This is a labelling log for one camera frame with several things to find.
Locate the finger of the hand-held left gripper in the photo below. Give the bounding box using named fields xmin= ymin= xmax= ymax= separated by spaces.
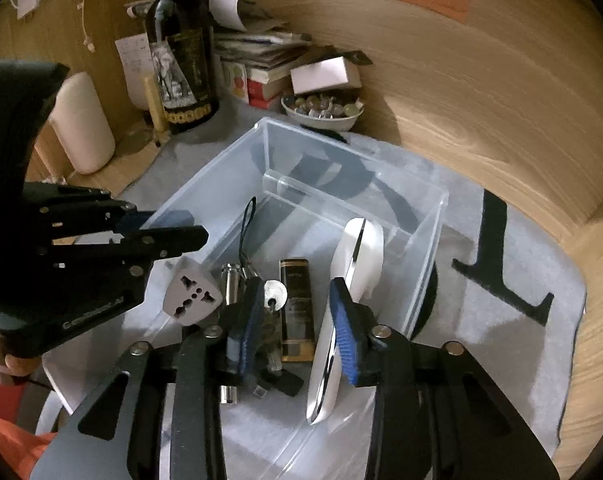
xmin=26 ymin=184 xmax=154 ymax=234
xmin=106 ymin=225 xmax=209 ymax=264

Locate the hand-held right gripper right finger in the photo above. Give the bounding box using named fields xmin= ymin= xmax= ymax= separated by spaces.
xmin=329 ymin=277 xmax=559 ymax=480

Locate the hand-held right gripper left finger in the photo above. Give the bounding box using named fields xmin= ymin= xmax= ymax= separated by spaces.
xmin=28 ymin=277 xmax=269 ymax=480

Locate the silver metal cylinder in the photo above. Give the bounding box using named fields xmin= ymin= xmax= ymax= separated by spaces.
xmin=220 ymin=262 xmax=247 ymax=406

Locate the black gold lighter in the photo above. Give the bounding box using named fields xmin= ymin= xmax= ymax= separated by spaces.
xmin=280 ymin=258 xmax=316 ymax=362

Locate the grey travel plug adapter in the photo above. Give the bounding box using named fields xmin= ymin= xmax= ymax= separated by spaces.
xmin=164 ymin=255 xmax=224 ymax=331

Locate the small black stick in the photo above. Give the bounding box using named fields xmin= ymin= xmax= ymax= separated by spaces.
xmin=248 ymin=370 xmax=302 ymax=398

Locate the black strap cord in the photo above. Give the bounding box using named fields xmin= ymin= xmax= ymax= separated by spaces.
xmin=234 ymin=197 xmax=262 ymax=281

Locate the white handheld massager device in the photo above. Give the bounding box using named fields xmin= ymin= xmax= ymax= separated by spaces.
xmin=306 ymin=217 xmax=385 ymax=426

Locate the clear plastic storage box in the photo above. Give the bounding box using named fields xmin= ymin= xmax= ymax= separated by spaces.
xmin=44 ymin=117 xmax=449 ymax=480

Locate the person's left hand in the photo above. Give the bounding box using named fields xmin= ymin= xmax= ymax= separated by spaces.
xmin=0 ymin=332 xmax=37 ymax=386

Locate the cream white cylinder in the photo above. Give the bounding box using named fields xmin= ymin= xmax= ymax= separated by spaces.
xmin=48 ymin=71 xmax=117 ymax=175

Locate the cream wooden tube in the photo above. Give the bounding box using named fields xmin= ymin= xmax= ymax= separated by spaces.
xmin=144 ymin=76 xmax=169 ymax=133

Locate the grey mat with black letters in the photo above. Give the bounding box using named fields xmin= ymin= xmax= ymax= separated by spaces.
xmin=41 ymin=125 xmax=587 ymax=480

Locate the person's orange clothing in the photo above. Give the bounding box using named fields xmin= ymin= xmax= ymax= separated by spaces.
xmin=0 ymin=355 xmax=57 ymax=480

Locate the white handwritten paper note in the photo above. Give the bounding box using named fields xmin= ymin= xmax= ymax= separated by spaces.
xmin=115 ymin=34 xmax=154 ymax=108

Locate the dark wine bottle elephant label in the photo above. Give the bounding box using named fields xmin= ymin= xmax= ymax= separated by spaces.
xmin=145 ymin=0 xmax=219 ymax=135

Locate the fruit sticker card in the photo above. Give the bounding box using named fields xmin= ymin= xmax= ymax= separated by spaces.
xmin=226 ymin=62 xmax=249 ymax=98

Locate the red box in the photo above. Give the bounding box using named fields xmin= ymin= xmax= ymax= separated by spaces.
xmin=246 ymin=77 xmax=294 ymax=111

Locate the white bowl of polished stones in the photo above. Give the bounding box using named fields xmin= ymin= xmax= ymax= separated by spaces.
xmin=281 ymin=92 xmax=365 ymax=132

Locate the stack of books and papers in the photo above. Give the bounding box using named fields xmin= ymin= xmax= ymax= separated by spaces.
xmin=201 ymin=0 xmax=312 ymax=96

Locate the small white cardboard box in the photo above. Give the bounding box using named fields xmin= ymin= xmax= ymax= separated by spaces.
xmin=290 ymin=56 xmax=362 ymax=95

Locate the dark metal tool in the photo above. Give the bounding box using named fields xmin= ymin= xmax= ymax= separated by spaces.
xmin=326 ymin=50 xmax=372 ymax=67

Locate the white beaded cord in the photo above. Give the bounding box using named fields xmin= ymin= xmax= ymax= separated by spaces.
xmin=74 ymin=0 xmax=94 ymax=53

